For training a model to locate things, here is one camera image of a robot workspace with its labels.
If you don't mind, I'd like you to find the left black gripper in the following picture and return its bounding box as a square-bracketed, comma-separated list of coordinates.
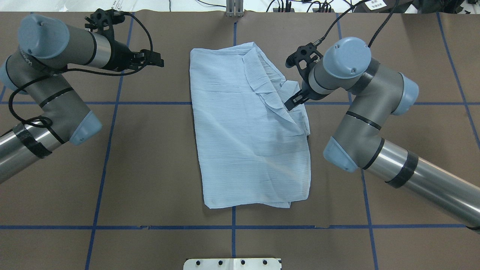
[110, 40, 165, 72]

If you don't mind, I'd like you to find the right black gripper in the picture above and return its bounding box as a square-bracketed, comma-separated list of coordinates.
[284, 82, 315, 111]

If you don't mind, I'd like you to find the light blue button shirt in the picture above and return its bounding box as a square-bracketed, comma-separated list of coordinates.
[190, 42, 311, 209]

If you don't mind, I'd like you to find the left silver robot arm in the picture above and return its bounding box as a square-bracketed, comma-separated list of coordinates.
[0, 9, 164, 183]

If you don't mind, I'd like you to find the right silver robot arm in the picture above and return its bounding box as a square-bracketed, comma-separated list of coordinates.
[285, 36, 480, 233]

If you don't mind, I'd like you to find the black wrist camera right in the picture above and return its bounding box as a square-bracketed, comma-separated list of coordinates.
[285, 43, 324, 81]

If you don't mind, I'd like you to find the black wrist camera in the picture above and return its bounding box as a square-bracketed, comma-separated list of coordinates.
[285, 43, 324, 81]
[84, 9, 125, 38]

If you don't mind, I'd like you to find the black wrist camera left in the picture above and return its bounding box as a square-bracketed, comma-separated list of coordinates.
[84, 9, 125, 38]

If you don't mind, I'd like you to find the aluminium frame post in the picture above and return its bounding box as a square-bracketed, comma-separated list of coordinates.
[226, 0, 245, 17]

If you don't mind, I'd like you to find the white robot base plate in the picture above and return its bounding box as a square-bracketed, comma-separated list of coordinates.
[183, 258, 283, 270]

